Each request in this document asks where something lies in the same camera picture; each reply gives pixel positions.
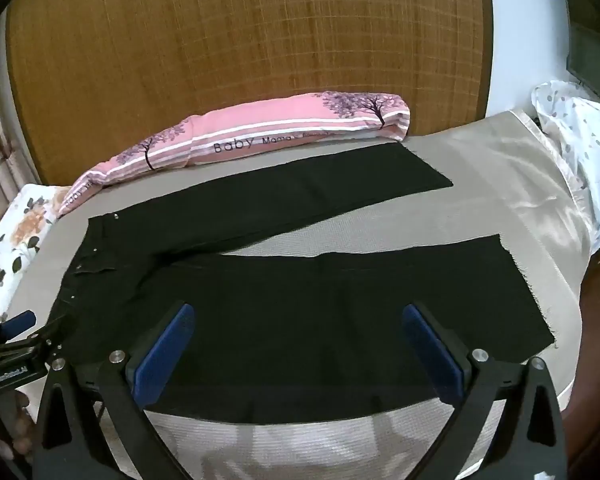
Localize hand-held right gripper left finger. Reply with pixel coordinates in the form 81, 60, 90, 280
32, 301, 197, 480

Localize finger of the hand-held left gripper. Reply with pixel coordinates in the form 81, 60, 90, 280
0, 310, 37, 337
30, 312, 78, 358

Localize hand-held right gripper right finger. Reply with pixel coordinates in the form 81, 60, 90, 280
401, 301, 568, 480

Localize black pants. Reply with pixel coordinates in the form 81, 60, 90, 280
47, 144, 556, 423

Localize person's left hand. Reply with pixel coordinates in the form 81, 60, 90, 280
2, 391, 35, 453

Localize white floral pillow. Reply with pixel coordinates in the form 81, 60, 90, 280
0, 183, 71, 331

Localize pale curtain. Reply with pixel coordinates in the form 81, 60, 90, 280
0, 40, 46, 241

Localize pink baby play mat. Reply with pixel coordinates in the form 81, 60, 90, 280
57, 91, 412, 218

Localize white dotted blanket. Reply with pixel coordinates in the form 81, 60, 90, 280
530, 80, 600, 251

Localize wooden headboard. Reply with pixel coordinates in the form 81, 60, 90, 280
2, 0, 492, 187

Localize dark framed wall panel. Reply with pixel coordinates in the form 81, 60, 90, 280
565, 0, 600, 111

